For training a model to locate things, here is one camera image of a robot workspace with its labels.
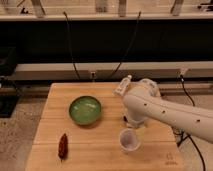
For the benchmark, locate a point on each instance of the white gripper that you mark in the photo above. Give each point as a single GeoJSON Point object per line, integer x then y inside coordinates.
{"type": "Point", "coordinates": [131, 123]}

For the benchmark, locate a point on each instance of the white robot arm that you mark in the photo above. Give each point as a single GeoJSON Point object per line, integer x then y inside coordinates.
{"type": "Point", "coordinates": [143, 99]}

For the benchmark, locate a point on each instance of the green ceramic bowl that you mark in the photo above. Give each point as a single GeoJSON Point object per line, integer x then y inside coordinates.
{"type": "Point", "coordinates": [85, 110]}

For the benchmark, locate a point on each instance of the white plastic bottle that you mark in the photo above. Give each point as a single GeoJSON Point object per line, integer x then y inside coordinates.
{"type": "Point", "coordinates": [121, 88]}

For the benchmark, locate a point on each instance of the red dried chili pepper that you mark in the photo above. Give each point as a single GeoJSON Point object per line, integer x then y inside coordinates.
{"type": "Point", "coordinates": [63, 147]}

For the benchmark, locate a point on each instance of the white wall outlet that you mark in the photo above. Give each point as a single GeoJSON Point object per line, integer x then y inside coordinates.
{"type": "Point", "coordinates": [92, 74]}

